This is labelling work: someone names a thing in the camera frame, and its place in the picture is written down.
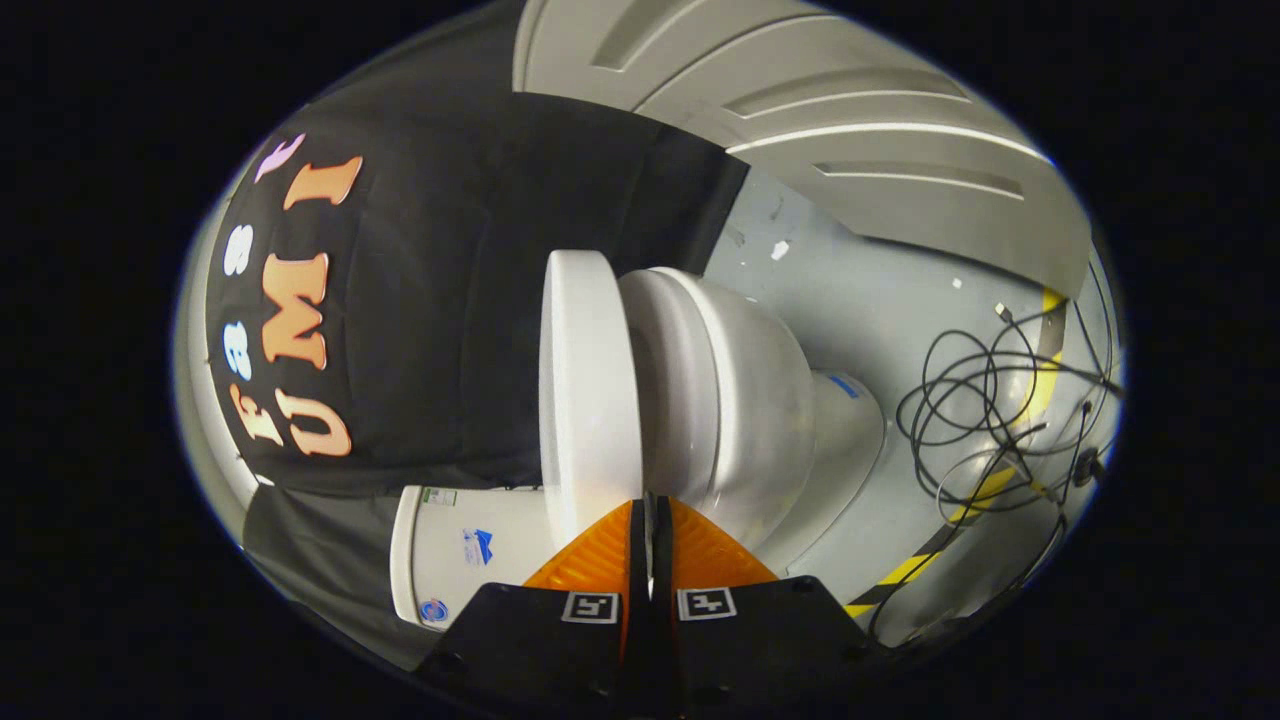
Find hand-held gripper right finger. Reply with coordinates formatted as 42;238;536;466
651;495;893;716

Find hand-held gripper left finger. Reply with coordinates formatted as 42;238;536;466
415;497;652;716

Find white toilet lid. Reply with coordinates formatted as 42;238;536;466
539;250;644;553

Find yellow black floor tape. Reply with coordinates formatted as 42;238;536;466
845;287;1067;620

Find black backdrop cloth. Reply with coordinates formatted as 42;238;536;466
205;92;751;671

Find white panel door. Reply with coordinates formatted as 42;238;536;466
512;0;1093;300

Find tangled black cables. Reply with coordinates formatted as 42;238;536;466
866;300;1126;643

